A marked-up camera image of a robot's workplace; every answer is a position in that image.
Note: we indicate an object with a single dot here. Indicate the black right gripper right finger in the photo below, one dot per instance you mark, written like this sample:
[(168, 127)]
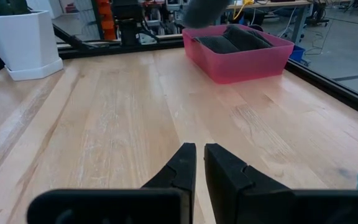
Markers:
[(228, 193)]

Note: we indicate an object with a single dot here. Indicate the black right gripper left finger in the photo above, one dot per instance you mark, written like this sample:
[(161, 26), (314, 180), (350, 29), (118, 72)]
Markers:
[(179, 186)]

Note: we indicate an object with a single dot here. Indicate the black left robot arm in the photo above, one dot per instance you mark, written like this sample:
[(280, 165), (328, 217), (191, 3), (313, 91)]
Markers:
[(129, 28)]

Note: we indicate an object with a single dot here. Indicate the pink translucent plastic bin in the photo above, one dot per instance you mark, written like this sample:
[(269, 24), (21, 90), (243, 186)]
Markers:
[(244, 67)]

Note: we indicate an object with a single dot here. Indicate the blue plastic bin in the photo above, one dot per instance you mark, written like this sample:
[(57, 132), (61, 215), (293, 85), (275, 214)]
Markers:
[(297, 53)]

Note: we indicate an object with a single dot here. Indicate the wooden workbench grey legs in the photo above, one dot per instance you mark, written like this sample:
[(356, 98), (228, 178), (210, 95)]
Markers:
[(298, 25)]

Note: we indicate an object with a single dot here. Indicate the orange stacked parts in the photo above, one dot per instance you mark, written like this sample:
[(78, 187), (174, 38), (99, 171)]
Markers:
[(106, 18)]

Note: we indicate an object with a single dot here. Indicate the white planter pot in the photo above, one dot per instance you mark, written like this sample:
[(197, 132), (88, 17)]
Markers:
[(23, 43)]

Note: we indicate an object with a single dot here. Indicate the black diagonal frame brace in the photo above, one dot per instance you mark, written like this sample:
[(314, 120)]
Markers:
[(68, 37)]

